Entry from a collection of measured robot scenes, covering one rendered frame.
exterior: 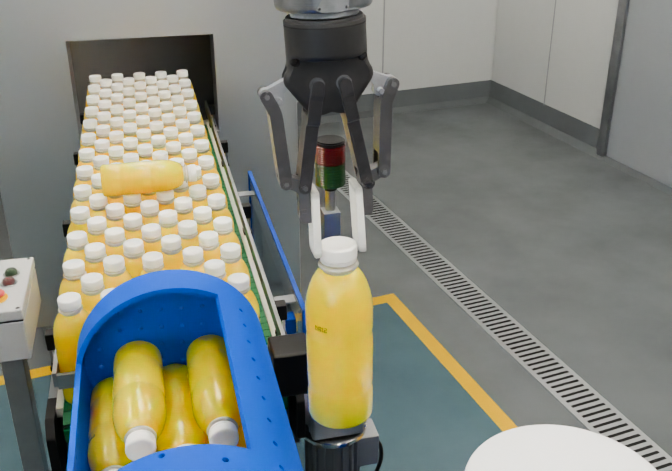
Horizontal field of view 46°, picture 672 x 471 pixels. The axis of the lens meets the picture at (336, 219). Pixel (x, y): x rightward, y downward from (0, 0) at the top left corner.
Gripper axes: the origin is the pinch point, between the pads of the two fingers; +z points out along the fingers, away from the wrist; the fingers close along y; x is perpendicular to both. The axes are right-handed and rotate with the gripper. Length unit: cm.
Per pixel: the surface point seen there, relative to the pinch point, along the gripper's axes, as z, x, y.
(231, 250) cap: 33, 68, -8
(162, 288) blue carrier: 21.1, 32.6, -19.5
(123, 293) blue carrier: 22.2, 34.8, -25.2
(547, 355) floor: 144, 173, 115
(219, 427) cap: 33.1, 14.4, -14.1
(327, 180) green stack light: 26, 81, 14
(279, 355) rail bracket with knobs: 45, 47, -2
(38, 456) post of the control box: 70, 65, -50
